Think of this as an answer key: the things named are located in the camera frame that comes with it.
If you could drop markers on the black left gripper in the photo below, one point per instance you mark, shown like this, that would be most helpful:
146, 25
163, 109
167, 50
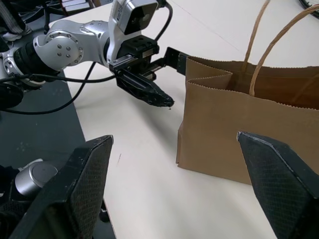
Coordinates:
139, 47

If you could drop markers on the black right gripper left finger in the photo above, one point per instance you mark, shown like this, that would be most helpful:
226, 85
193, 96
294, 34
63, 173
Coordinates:
82, 184

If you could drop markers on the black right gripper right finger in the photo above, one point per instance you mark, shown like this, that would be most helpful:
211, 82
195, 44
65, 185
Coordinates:
281, 184

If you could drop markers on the brown paper bag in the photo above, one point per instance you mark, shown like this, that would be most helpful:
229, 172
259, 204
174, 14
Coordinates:
211, 119

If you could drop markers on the silver robot body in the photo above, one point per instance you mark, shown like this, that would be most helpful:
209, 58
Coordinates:
35, 176

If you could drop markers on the brown cardboard box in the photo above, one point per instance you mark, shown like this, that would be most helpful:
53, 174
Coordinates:
102, 2

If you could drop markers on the stack of white boxes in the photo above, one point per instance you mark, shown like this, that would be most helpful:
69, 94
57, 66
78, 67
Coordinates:
76, 5

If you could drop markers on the black chair base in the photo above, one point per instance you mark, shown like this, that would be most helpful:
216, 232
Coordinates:
49, 10

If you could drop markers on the white sneaker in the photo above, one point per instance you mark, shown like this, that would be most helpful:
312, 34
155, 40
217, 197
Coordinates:
17, 33

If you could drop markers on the grey trouser leg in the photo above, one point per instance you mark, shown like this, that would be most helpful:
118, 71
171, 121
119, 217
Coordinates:
11, 15

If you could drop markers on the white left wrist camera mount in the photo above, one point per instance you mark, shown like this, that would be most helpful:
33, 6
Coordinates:
119, 17

